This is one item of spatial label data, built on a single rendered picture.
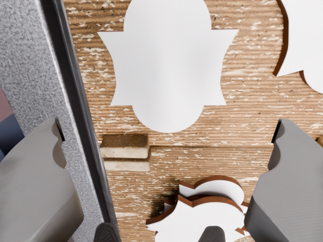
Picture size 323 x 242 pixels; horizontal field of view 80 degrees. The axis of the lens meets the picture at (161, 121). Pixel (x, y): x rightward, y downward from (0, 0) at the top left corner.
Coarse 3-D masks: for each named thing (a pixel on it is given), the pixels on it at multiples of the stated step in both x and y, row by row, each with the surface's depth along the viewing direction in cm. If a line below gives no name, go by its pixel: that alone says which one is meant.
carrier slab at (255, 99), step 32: (64, 0) 18; (96, 0) 17; (128, 0) 17; (224, 0) 17; (256, 0) 17; (96, 32) 19; (256, 32) 18; (96, 64) 20; (224, 64) 20; (256, 64) 20; (96, 96) 22; (224, 96) 22; (256, 96) 22; (288, 96) 21; (320, 96) 21; (96, 128) 25; (128, 128) 24; (192, 128) 24; (224, 128) 24; (256, 128) 24; (320, 128) 23
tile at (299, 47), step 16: (288, 0) 16; (304, 0) 16; (320, 0) 16; (288, 16) 17; (304, 16) 16; (320, 16) 16; (288, 32) 17; (304, 32) 17; (320, 32) 17; (288, 48) 18; (304, 48) 18; (320, 48) 18; (288, 64) 19; (304, 64) 19; (320, 64) 18; (304, 80) 20; (320, 80) 19
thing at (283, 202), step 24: (288, 120) 10; (288, 144) 9; (312, 144) 9; (288, 168) 8; (312, 168) 7; (264, 192) 7; (288, 192) 7; (312, 192) 7; (264, 216) 6; (288, 216) 6; (312, 216) 6; (264, 240) 6; (288, 240) 5; (312, 240) 5
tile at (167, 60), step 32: (160, 0) 16; (192, 0) 16; (128, 32) 18; (160, 32) 18; (192, 32) 17; (224, 32) 17; (128, 64) 19; (160, 64) 19; (192, 64) 19; (128, 96) 21; (160, 96) 21; (192, 96) 21; (160, 128) 23
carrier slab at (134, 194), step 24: (168, 168) 28; (192, 168) 28; (216, 168) 27; (240, 168) 27; (264, 168) 27; (120, 192) 31; (144, 192) 31; (168, 192) 31; (120, 216) 34; (144, 216) 34; (144, 240) 38; (240, 240) 37
